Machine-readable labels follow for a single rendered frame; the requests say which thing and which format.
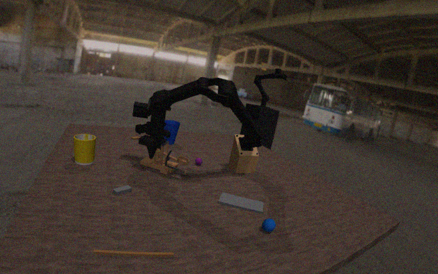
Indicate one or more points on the blue ball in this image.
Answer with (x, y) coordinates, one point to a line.
(268, 225)

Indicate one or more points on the yellow cup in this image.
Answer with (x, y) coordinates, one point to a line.
(84, 148)

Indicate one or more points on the blue plastic cup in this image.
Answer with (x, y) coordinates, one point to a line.
(173, 127)

